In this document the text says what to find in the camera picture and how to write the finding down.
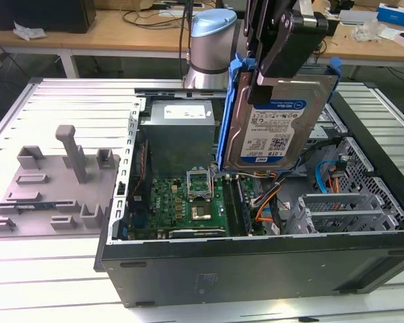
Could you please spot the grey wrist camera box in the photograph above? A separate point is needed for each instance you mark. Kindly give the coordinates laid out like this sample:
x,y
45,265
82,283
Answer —
x,y
306,6

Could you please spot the large black box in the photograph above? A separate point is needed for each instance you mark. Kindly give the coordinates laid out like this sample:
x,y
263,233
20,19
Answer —
x,y
37,15

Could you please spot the dark installed RAM stick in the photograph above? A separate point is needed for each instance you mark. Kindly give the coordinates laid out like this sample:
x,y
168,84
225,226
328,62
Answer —
x,y
244,205

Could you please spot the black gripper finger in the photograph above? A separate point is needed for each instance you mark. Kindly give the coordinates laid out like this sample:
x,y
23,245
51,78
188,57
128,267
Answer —
x,y
254,27
283,50

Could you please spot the green motherboard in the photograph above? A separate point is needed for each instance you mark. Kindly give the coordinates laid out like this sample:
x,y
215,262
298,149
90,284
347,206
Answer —
x,y
165,202

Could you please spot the blue cardboard box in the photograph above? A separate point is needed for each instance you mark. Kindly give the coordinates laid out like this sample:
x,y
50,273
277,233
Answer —
x,y
395,15

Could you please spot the wooden desk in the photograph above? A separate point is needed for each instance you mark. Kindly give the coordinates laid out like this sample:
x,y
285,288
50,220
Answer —
x,y
104,33

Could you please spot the black open PC case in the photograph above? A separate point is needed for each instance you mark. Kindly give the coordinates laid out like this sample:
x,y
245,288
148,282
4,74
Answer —
x,y
256,269

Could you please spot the white paper sheet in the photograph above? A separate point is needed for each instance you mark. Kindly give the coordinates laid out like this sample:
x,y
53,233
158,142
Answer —
x,y
178,12

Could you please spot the black RAM slot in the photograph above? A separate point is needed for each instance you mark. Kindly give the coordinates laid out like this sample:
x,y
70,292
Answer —
x,y
229,205

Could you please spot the CPU socket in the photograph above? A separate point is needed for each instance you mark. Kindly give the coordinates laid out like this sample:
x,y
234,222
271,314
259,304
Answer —
x,y
200,211

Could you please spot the grey metal disk bay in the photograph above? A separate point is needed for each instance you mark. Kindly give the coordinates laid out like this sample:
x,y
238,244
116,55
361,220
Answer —
x,y
340,215

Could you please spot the grey optical drive cage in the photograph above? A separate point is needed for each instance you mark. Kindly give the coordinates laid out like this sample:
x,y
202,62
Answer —
x,y
328,131

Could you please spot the black graphics card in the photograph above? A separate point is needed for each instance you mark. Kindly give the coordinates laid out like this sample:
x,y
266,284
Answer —
x,y
195,233

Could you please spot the flat grey device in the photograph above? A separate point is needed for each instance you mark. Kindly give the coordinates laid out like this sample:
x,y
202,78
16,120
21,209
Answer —
x,y
357,17

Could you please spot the grey power supply unit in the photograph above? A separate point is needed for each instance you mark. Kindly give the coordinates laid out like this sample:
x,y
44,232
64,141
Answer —
x,y
178,141

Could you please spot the crumpled clear plastic bag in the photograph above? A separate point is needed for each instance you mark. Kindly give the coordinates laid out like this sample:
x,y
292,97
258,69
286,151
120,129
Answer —
x,y
28,32

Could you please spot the RAM stick with blue label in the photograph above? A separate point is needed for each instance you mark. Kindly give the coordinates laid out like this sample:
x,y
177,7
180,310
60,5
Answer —
x,y
37,205

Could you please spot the hard disk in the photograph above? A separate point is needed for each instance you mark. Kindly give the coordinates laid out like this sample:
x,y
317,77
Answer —
x,y
279,134

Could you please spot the grey parts rack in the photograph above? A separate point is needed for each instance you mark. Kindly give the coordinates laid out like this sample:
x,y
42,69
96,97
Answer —
x,y
54,195

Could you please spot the clear plastic wrap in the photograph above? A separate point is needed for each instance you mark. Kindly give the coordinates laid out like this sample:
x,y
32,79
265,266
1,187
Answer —
x,y
365,32

